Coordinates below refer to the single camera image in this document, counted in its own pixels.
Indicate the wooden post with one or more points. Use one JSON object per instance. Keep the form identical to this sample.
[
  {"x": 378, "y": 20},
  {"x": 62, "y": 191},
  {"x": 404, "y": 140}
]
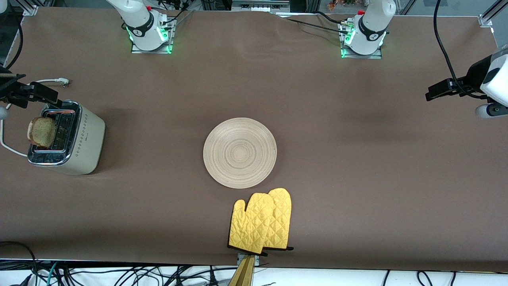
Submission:
[{"x": 244, "y": 274}]

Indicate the cream and chrome toaster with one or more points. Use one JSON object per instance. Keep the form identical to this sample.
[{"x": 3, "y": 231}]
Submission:
[{"x": 87, "y": 139}]

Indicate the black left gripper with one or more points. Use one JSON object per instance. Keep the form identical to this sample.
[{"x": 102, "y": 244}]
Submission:
[{"x": 473, "y": 76}]

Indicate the small metal bracket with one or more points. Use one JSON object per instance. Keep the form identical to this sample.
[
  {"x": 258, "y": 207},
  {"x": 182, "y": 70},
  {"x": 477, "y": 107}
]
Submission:
[{"x": 257, "y": 260}]

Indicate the grey aluminium frame rail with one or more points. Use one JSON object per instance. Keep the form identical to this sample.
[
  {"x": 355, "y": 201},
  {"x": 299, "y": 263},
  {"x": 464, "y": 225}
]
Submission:
[{"x": 258, "y": 6}]

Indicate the brown table cover sheet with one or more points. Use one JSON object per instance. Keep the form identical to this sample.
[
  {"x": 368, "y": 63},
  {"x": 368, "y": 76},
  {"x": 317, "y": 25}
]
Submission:
[{"x": 317, "y": 119}]

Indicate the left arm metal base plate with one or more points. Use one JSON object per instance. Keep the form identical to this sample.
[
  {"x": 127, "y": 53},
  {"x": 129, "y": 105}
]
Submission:
[{"x": 361, "y": 56}]

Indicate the round wooden plate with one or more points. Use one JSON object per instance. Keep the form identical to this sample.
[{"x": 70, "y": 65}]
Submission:
[{"x": 240, "y": 153}]

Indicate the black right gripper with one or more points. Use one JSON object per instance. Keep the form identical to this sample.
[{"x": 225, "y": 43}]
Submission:
[{"x": 8, "y": 89}]

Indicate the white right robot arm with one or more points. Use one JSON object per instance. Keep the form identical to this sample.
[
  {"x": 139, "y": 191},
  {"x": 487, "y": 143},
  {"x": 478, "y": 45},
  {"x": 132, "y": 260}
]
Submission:
[{"x": 139, "y": 24}]

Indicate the brown bread slice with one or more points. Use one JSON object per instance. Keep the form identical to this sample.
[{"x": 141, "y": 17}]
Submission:
[{"x": 41, "y": 131}]

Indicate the yellow quilted oven mitt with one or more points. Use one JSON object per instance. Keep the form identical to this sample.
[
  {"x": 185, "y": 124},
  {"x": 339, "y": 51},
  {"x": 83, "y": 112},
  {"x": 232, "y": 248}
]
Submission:
[
  {"x": 250, "y": 222},
  {"x": 282, "y": 214}
]

